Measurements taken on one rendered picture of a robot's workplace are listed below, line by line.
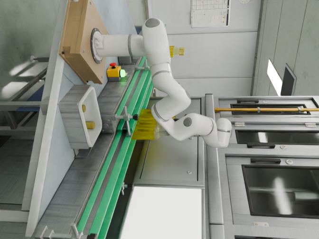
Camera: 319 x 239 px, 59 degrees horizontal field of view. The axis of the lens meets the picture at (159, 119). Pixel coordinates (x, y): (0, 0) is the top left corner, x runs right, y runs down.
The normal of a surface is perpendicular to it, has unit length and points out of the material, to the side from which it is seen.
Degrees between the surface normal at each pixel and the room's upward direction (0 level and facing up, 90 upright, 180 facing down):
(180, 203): 90
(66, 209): 90
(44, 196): 0
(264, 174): 90
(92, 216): 90
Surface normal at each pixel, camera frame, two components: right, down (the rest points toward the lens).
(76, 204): -0.07, -0.84
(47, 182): 0.99, 0.00
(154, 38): -0.16, -0.50
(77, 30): -0.13, -0.31
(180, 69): -0.12, 0.54
